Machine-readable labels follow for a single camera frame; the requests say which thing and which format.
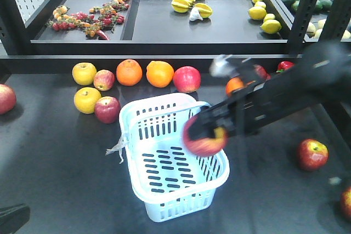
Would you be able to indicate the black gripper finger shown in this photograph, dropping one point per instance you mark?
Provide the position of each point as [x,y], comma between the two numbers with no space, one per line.
[14,217]

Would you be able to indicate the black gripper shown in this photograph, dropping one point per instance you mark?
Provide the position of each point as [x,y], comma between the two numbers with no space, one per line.
[239,114]

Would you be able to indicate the light blue plastic basket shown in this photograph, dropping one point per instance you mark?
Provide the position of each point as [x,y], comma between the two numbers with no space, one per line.
[169,179]

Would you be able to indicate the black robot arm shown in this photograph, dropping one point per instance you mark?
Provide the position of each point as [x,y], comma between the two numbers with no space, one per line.
[322,74]

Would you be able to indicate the large red apple back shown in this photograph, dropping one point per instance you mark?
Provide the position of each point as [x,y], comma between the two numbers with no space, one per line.
[187,79]

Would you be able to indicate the orange mid right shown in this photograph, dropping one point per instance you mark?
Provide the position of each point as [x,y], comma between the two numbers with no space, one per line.
[233,85]

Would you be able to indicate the orange right of pair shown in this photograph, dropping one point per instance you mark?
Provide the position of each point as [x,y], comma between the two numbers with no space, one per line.
[159,73]

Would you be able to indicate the orange of pair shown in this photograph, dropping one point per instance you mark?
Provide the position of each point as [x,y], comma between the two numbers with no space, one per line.
[129,72]
[159,73]

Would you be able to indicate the black wooden display table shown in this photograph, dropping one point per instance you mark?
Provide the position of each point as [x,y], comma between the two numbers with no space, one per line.
[53,159]

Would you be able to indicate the red apple behind oranges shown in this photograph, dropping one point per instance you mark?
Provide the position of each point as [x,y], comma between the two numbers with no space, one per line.
[261,72]

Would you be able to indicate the orange left of pair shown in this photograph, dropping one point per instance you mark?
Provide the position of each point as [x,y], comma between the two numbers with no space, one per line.
[129,72]

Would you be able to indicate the dark red apple left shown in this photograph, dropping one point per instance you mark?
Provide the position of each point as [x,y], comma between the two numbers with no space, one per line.
[107,109]

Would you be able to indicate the red bell pepper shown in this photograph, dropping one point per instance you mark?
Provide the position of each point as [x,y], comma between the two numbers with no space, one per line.
[284,65]

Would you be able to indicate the small red apple left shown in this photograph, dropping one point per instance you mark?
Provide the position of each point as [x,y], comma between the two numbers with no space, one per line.
[104,80]

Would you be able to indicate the white garlic bulb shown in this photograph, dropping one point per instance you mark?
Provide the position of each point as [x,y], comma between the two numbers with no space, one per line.
[195,15]

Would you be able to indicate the yellow apple front left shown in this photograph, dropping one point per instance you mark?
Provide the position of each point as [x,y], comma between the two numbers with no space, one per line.
[85,99]

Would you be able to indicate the yellow apple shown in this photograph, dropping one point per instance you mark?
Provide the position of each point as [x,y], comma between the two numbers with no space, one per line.
[83,73]
[85,99]

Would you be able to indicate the yellow lemon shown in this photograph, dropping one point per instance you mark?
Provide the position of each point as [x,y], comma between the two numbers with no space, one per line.
[271,26]

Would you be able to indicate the yellow apple back left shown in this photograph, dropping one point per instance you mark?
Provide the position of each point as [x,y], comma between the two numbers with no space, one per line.
[83,73]

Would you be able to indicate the cherry tomato vine pile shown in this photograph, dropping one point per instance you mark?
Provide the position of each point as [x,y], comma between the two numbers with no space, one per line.
[93,23]

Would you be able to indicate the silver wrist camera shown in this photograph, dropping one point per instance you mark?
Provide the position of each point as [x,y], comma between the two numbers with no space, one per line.
[220,67]

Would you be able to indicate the black perforated shelf post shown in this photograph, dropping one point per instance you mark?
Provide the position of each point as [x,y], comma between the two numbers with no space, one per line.
[300,25]

